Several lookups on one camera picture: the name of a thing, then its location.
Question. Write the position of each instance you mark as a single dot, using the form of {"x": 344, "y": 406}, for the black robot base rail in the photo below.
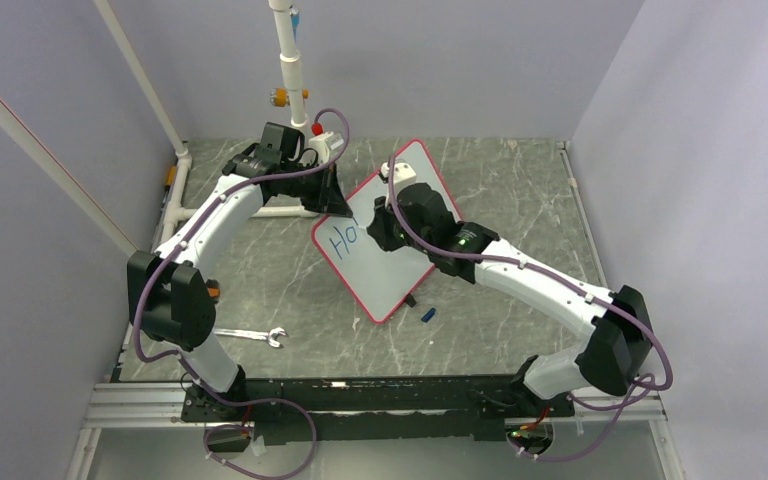
{"x": 482, "y": 407}

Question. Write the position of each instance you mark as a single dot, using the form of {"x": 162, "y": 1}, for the silver open-end wrench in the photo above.
{"x": 271, "y": 337}

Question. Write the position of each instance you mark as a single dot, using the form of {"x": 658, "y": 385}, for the pink-framed whiteboard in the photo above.
{"x": 379, "y": 281}

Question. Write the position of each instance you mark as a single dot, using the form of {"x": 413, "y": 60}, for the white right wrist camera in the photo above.
{"x": 399, "y": 176}

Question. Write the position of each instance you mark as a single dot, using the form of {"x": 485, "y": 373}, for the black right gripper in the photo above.
{"x": 380, "y": 226}

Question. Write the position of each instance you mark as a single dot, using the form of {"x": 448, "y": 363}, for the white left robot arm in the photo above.
{"x": 171, "y": 310}

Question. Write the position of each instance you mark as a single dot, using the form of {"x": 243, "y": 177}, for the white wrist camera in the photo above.
{"x": 399, "y": 176}
{"x": 326, "y": 140}

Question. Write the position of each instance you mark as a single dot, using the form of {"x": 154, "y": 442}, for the blue marker cap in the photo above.
{"x": 428, "y": 315}

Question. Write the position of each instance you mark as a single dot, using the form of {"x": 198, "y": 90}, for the orange yellow pole clamp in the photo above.
{"x": 279, "y": 97}

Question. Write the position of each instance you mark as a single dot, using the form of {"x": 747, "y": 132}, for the black orange hex key set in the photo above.
{"x": 213, "y": 289}

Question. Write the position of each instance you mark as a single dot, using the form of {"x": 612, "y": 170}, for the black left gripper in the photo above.
{"x": 330, "y": 198}

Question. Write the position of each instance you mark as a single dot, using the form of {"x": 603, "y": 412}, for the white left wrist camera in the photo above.
{"x": 326, "y": 140}

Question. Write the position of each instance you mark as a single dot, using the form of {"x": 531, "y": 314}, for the white PVC vertical pole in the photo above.
{"x": 291, "y": 62}

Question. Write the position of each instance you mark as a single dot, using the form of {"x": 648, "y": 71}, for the white PVC pipe frame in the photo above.
{"x": 72, "y": 88}

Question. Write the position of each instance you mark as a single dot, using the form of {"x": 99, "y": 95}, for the blue pole clip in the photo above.
{"x": 295, "y": 19}

